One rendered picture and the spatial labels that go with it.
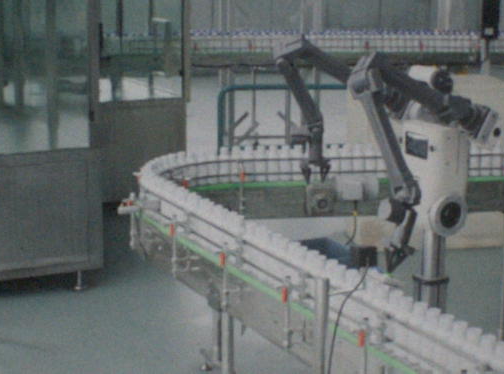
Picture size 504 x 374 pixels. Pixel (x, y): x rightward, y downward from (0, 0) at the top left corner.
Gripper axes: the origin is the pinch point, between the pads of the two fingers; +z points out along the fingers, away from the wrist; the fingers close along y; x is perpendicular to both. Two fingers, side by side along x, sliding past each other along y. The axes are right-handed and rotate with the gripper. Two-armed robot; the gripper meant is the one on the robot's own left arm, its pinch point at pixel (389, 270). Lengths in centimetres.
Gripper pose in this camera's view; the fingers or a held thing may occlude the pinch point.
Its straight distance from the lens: 353.0
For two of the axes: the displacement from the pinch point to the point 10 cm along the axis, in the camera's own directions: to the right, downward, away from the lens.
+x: 8.4, 2.5, 4.9
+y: 4.5, 1.9, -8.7
